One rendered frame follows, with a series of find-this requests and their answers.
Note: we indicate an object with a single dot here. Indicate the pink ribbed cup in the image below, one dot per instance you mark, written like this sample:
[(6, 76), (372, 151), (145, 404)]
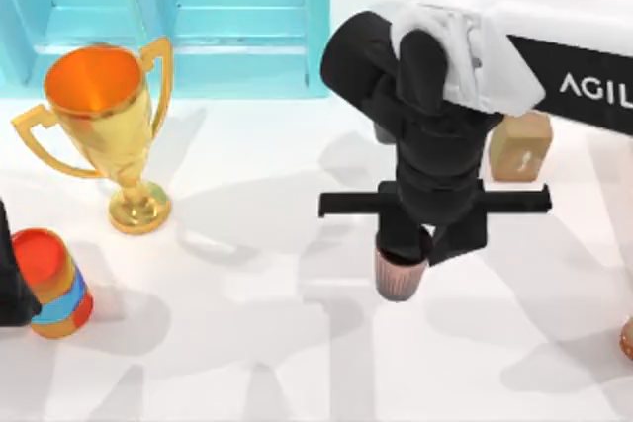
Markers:
[(399, 278)]

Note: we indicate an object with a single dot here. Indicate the brown wooden block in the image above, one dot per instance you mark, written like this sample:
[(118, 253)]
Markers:
[(521, 147)]

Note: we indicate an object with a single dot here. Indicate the orange bread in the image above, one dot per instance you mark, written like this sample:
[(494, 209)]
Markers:
[(627, 338)]

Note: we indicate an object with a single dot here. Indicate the light blue rack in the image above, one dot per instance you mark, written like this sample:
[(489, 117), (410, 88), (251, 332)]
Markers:
[(237, 22)]

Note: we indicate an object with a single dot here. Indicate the large gold trophy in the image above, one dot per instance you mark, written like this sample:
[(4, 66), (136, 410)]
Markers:
[(106, 110)]

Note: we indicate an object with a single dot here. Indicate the red blue orange can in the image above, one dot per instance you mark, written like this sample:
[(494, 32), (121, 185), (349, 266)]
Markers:
[(54, 283)]

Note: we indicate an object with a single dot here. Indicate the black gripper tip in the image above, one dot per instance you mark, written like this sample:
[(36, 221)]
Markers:
[(12, 278)]

